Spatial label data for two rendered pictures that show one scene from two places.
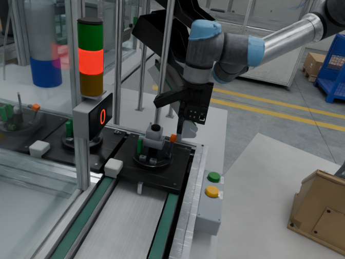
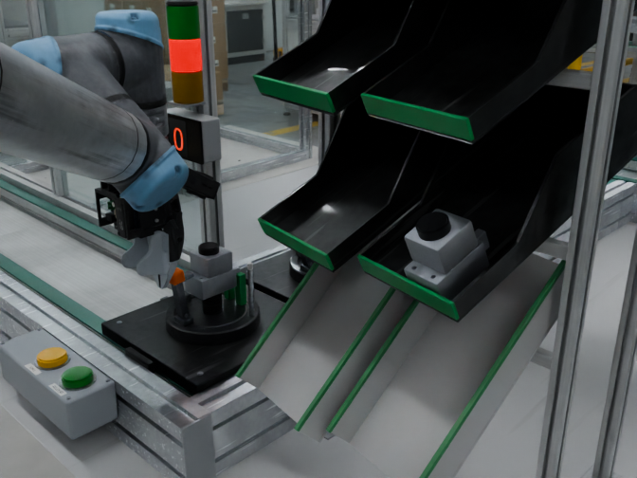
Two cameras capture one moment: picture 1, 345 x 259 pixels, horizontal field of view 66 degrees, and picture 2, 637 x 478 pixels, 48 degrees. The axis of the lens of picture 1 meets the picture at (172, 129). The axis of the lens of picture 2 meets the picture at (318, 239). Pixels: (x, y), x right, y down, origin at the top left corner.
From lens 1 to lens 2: 1.55 m
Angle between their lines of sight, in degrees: 107
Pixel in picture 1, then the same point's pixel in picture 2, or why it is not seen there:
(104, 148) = (288, 285)
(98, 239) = (133, 283)
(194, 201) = (64, 336)
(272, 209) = not seen: outside the picture
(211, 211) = (25, 343)
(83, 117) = not seen: hidden behind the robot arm
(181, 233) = (39, 305)
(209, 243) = (16, 398)
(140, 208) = not seen: hidden behind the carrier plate
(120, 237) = (116, 295)
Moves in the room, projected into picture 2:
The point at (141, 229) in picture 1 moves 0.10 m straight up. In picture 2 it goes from (105, 310) to (99, 257)
